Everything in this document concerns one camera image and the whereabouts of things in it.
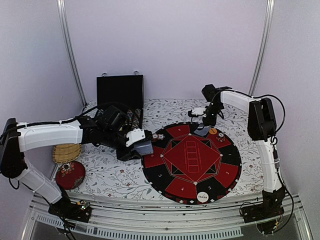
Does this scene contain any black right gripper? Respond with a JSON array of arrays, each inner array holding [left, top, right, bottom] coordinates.
[[202, 102, 223, 126]]

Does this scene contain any orange round blind button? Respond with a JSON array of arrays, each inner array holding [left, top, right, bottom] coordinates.
[[209, 127, 218, 135]]

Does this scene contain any face-down card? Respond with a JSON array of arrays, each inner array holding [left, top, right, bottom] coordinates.
[[193, 126, 211, 137]]

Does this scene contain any blue playing card deck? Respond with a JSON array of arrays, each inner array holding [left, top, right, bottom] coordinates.
[[133, 140, 154, 156]]

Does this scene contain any white black chip stack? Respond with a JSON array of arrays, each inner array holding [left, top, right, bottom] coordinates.
[[158, 134, 165, 140]]

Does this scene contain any white blue dealer button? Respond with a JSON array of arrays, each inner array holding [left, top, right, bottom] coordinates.
[[197, 191, 209, 203]]

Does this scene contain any red black small chip stack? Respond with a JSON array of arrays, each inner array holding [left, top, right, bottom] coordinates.
[[216, 132, 226, 143]]

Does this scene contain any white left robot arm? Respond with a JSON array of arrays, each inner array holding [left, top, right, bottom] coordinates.
[[0, 104, 152, 217]]

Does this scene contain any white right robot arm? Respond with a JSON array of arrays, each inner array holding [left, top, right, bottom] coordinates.
[[188, 84, 286, 218]]

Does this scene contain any floral white tablecloth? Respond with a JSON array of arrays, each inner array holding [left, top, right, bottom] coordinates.
[[67, 99, 281, 201]]

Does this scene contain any far right chip row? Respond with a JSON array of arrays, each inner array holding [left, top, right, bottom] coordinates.
[[131, 108, 142, 130]]

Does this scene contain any red floral round cushion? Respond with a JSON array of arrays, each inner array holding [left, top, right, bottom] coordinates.
[[55, 161, 86, 190]]

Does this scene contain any black poker chip case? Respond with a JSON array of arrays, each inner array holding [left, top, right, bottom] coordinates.
[[96, 74, 144, 127]]

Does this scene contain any woven bamboo tray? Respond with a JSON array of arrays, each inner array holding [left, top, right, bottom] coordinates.
[[52, 144, 82, 164]]

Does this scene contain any round red black poker mat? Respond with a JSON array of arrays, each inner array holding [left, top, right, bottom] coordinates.
[[141, 122, 242, 205]]

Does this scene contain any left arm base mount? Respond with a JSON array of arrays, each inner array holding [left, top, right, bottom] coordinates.
[[48, 198, 92, 223]]

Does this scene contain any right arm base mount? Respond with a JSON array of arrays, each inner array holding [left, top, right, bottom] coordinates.
[[239, 197, 284, 235]]

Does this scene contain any aluminium frame post left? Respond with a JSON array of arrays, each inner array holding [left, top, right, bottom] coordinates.
[[56, 0, 87, 107]]

